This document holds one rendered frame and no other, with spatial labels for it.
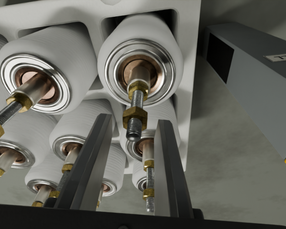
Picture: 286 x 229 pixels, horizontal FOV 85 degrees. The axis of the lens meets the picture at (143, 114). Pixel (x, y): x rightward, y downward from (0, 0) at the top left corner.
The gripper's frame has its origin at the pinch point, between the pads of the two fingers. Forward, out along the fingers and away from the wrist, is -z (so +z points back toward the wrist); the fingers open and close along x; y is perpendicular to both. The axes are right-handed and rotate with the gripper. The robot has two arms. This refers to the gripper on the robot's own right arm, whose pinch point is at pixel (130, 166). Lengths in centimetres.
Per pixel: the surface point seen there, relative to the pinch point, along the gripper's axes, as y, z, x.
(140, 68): -1.1, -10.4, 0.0
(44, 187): 27.3, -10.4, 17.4
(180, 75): -0.5, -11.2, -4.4
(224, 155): 42, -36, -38
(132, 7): -5.4, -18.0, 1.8
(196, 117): 24.2, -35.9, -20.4
